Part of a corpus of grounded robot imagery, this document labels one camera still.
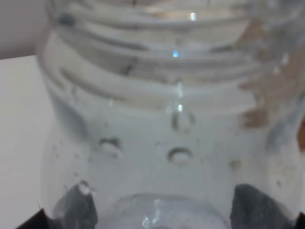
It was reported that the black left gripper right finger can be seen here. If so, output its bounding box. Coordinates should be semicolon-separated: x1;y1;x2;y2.
230;184;305;229

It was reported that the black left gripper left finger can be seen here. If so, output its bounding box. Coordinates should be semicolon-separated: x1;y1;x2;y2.
18;181;98;229

